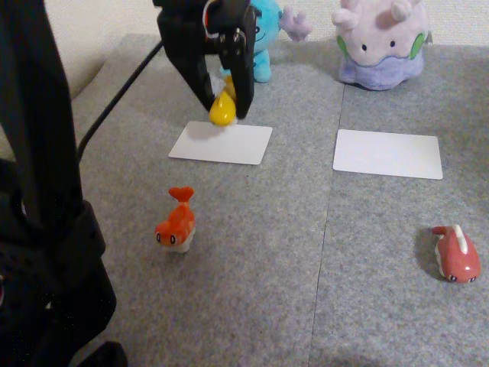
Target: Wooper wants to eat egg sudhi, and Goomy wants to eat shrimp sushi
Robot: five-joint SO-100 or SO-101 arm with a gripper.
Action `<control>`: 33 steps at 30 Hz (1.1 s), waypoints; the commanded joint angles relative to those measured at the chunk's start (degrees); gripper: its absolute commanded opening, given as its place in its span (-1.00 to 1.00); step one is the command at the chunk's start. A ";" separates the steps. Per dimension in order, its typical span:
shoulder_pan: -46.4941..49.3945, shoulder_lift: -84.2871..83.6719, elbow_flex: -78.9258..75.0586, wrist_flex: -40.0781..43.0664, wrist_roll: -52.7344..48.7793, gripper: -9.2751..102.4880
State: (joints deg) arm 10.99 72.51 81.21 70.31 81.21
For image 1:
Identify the yellow egg sushi toy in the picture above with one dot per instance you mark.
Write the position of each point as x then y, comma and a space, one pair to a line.
222, 111

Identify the blue Wooper plush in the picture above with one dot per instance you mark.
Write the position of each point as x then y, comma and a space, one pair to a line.
263, 53

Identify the purple Goomy plush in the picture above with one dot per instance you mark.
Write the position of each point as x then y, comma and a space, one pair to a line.
382, 42

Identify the orange shrimp sushi toy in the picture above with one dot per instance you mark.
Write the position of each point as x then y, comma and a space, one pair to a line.
176, 225

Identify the red tuna sushi toy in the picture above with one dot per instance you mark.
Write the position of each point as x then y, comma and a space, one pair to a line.
456, 256

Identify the white rectangular card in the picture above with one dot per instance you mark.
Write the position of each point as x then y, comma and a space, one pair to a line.
225, 143
387, 154

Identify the grey felt mat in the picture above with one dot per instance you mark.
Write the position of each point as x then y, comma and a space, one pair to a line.
229, 248
382, 248

